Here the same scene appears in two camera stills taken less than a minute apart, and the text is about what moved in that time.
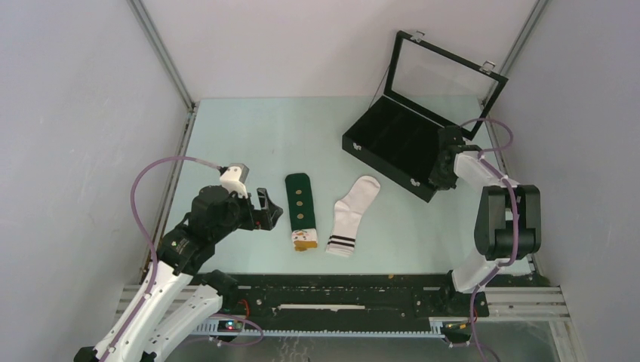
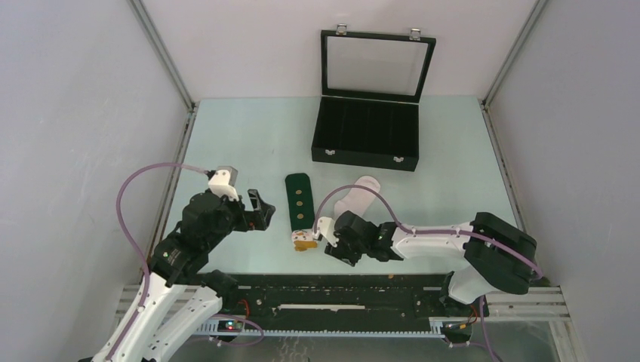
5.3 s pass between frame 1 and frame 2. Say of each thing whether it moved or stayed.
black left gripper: stayed
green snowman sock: stayed
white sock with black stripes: stayed
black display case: moved
